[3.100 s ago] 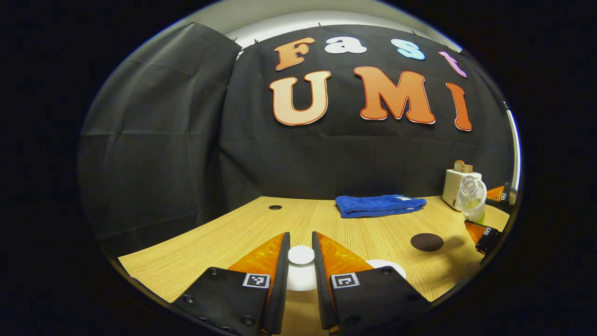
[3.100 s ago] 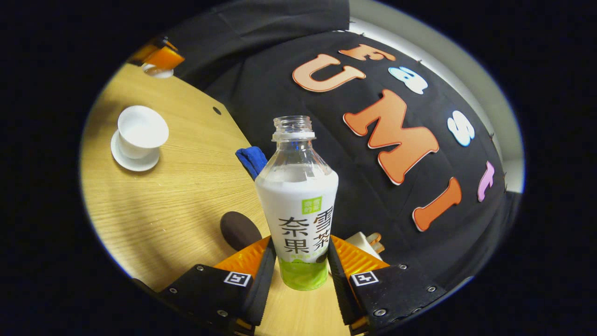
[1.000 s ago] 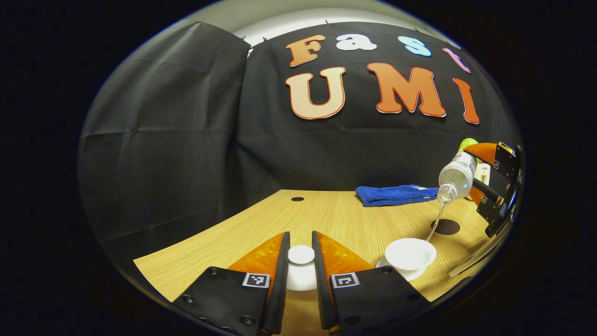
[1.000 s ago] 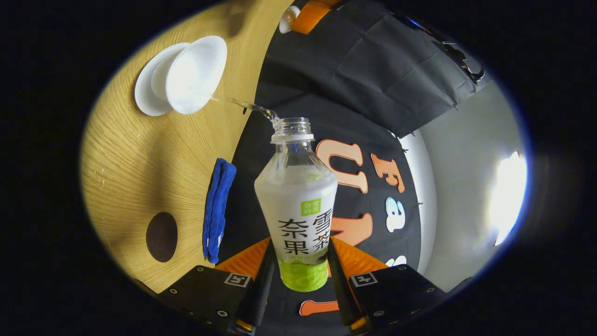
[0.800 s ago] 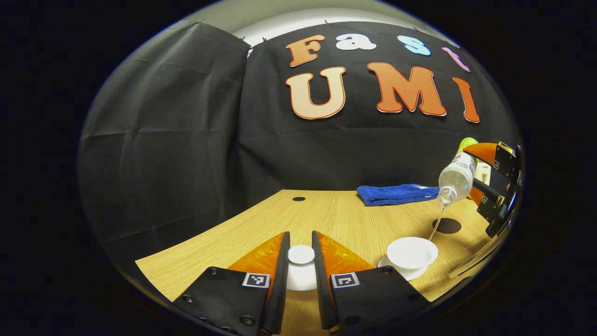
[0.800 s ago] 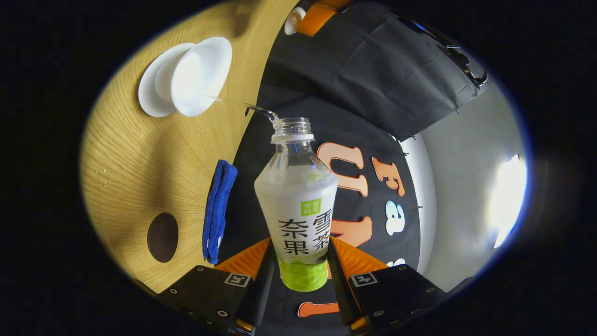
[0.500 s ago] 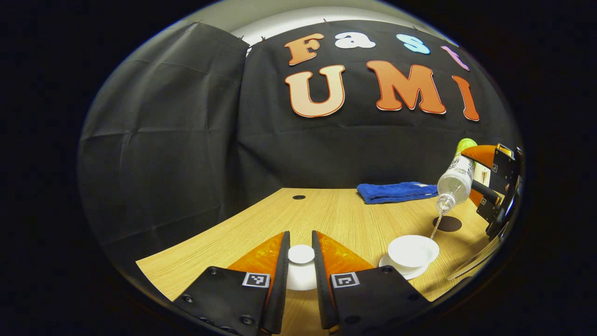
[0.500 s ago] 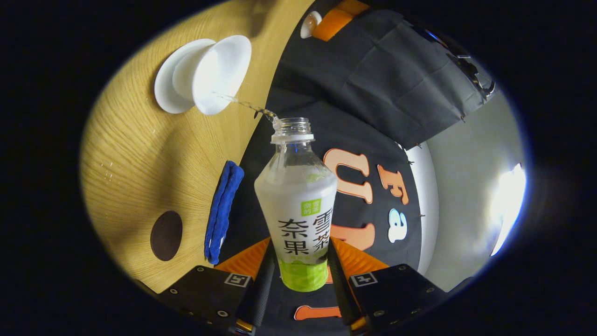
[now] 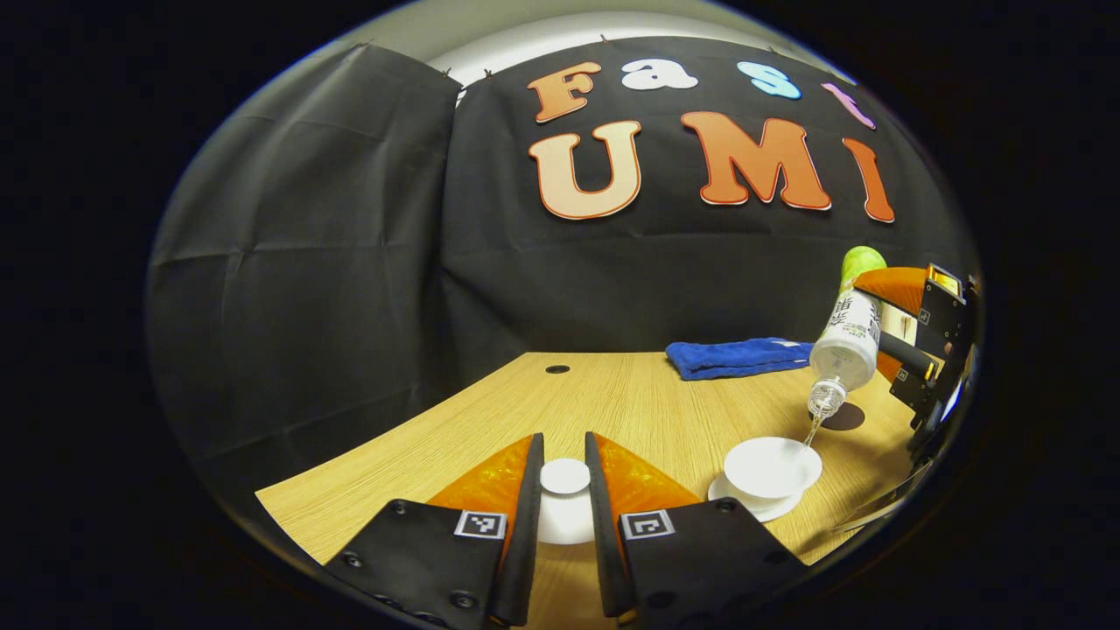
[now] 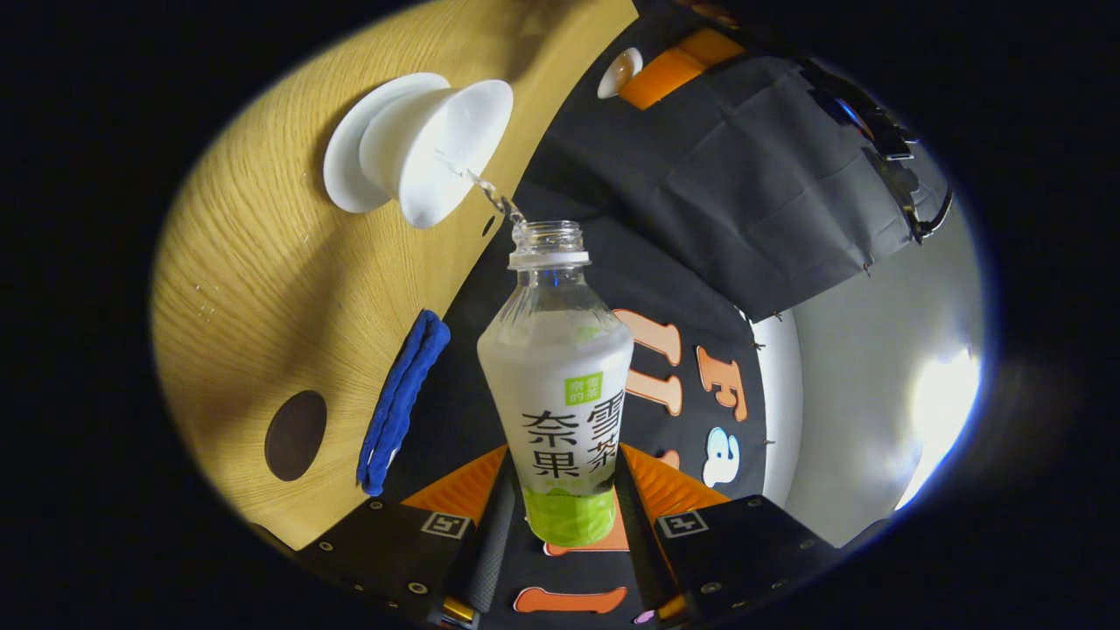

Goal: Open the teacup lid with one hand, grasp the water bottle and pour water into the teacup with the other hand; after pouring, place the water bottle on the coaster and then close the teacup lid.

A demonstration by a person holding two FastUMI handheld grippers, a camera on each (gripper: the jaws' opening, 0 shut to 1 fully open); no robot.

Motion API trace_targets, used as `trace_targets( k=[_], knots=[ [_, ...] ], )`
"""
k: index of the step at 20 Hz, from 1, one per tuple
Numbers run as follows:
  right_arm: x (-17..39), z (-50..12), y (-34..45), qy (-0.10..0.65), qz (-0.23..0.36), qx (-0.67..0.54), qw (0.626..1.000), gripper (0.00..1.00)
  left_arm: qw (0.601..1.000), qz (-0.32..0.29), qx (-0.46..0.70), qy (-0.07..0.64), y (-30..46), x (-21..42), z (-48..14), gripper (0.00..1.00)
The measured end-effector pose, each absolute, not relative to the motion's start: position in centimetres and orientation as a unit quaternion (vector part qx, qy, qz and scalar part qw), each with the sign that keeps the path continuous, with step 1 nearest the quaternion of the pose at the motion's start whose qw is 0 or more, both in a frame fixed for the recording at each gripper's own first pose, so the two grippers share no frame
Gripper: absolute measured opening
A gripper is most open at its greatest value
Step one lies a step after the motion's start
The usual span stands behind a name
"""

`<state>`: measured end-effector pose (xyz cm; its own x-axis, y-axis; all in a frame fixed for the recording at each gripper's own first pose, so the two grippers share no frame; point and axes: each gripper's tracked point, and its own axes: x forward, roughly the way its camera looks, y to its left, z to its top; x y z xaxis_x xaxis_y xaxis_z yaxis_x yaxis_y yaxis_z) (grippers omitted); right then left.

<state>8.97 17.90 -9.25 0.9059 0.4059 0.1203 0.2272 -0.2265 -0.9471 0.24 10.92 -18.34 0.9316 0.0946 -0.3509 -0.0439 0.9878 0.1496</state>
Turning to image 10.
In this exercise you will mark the blue folded towel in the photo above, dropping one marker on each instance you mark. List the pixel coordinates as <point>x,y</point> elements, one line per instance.
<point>402,402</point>

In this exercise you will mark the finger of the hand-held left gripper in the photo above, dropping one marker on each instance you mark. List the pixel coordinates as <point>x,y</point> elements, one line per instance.
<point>665,74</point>

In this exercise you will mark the white teacup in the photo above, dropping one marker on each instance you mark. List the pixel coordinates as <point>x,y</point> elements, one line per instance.
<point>437,149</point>

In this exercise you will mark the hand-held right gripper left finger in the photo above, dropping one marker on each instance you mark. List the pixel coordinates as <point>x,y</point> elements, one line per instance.
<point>492,542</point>

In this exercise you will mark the dark brown round coaster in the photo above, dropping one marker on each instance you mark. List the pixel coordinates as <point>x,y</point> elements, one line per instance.
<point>296,436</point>

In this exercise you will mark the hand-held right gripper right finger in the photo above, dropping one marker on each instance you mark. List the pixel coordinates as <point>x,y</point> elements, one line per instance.
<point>637,534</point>

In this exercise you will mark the white saucer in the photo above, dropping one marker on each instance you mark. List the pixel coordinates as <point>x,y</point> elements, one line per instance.
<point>346,166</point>

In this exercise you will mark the clear water bottle green label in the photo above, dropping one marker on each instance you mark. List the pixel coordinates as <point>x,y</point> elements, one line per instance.
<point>556,394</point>

